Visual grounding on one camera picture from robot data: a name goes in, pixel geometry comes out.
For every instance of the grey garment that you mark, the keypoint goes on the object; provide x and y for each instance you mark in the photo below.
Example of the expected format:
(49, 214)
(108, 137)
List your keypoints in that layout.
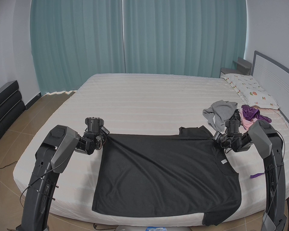
(222, 110)

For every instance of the black T-shirt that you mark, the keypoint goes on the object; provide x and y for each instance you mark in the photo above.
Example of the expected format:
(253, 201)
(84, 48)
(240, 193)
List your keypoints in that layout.
(158, 176)

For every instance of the grey bedside table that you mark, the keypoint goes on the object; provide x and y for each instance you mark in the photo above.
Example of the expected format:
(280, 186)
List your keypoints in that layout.
(241, 65)

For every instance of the pink garment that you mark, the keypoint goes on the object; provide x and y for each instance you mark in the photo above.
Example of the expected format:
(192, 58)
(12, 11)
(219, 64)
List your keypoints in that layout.
(245, 123)

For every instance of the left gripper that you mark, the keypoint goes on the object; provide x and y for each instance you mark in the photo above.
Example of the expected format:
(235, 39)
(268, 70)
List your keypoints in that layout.
(106, 132)

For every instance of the purple garment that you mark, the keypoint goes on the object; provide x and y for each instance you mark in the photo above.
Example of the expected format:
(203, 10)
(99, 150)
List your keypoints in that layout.
(250, 111)

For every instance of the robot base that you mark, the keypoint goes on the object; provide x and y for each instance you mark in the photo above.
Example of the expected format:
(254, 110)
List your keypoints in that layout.
(135, 228)

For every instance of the white printed pillow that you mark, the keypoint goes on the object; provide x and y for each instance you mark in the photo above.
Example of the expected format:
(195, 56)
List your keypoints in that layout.
(250, 90)

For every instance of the blue-green curtain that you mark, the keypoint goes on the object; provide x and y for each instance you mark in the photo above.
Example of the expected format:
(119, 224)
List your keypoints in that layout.
(79, 45)
(180, 36)

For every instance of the bed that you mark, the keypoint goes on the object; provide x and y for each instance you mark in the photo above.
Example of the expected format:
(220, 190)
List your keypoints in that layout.
(158, 101)

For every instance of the black chest of drawers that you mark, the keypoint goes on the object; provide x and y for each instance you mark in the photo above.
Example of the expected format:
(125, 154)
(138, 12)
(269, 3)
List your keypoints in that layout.
(10, 103)

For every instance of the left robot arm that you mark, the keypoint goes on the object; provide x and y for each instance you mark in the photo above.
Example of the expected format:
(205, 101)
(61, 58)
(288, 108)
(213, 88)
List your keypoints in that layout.
(58, 144)

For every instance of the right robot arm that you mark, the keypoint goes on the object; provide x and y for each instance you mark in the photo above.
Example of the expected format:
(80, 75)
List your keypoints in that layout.
(264, 139)

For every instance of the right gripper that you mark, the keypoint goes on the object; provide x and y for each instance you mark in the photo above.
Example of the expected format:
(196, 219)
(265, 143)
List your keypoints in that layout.
(220, 138)

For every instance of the black patterned garment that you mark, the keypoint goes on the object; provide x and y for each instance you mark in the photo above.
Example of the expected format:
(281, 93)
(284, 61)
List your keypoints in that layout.
(234, 116)

